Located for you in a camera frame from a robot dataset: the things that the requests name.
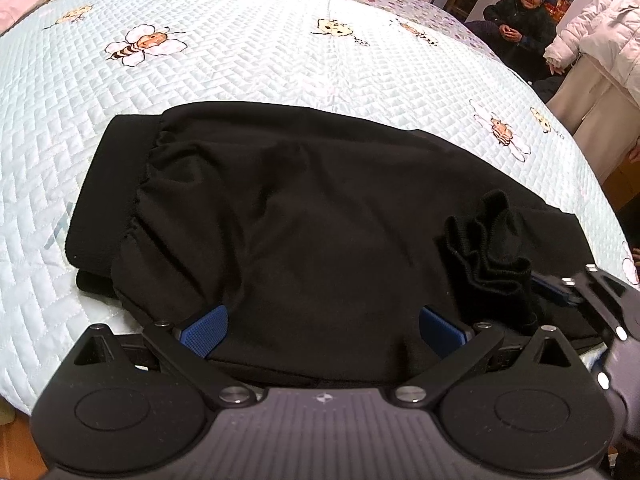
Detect black pants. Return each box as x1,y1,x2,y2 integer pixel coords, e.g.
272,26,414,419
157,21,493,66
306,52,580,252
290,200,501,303
65,101,602,387

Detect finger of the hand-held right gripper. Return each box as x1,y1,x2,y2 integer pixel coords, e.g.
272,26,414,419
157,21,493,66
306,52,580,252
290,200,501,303
530,266,640,344

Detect orange wooden furniture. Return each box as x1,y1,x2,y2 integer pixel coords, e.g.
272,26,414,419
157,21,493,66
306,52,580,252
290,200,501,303
599,149,640,213

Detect bee print quilted bedspread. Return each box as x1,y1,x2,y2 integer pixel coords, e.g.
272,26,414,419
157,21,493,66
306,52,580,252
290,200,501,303
0,0,640,413

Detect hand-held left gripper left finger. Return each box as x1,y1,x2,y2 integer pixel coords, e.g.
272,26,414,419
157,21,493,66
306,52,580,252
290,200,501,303
65,303,252,407

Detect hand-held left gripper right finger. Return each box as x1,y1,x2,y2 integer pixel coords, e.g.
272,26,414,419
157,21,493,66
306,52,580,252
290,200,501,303
392,305,582,407

